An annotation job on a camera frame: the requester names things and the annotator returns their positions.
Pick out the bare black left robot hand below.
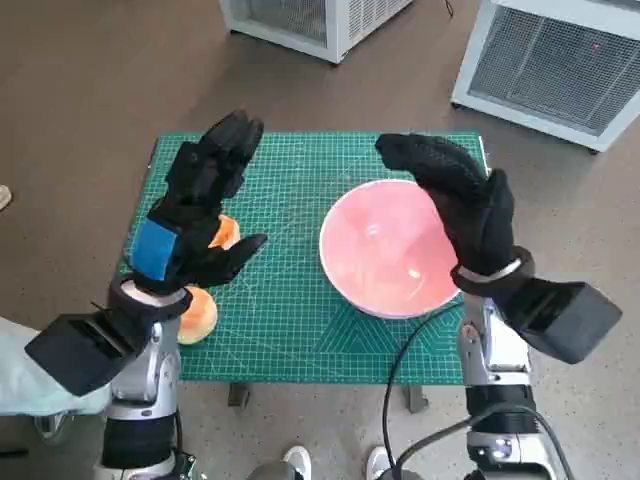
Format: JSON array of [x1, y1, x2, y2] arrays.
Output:
[[128, 109, 270, 297]]

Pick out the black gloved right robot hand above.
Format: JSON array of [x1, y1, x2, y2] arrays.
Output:
[[374, 132, 517, 276]]

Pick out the ridged oblong toy bread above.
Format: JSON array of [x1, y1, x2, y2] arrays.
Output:
[[207, 214, 241, 251]]

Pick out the pink bowl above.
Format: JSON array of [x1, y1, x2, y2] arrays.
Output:
[[318, 179, 466, 320]]

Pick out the round toy bread bun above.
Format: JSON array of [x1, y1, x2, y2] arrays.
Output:
[[175, 285, 219, 346]]

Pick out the green cutting mat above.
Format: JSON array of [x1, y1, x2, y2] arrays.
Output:
[[117, 131, 494, 386]]

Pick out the white mesh-panel cabinet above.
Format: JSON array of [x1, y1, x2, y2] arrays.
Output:
[[218, 0, 416, 65], [449, 0, 640, 155]]

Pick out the pale blue cloth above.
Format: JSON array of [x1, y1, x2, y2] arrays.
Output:
[[0, 314, 114, 419]]

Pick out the person's white shoe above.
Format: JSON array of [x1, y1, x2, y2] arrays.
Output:
[[367, 446, 394, 480], [282, 446, 312, 480]]

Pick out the black metal robot fixture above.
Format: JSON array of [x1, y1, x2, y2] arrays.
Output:
[[169, 447, 199, 480]]

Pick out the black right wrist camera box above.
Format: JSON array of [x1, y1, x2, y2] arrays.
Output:
[[499, 277, 624, 365]]

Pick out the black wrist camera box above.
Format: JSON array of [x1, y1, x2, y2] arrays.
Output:
[[499, 277, 624, 365], [24, 312, 151, 396]]

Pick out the thin black camera cable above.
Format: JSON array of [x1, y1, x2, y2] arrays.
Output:
[[381, 302, 466, 474]]

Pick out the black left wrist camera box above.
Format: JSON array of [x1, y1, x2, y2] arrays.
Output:
[[24, 312, 151, 396]]

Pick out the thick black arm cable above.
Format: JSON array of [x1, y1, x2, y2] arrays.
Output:
[[389, 407, 574, 480]]

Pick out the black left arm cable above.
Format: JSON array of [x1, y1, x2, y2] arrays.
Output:
[[173, 407, 187, 454]]

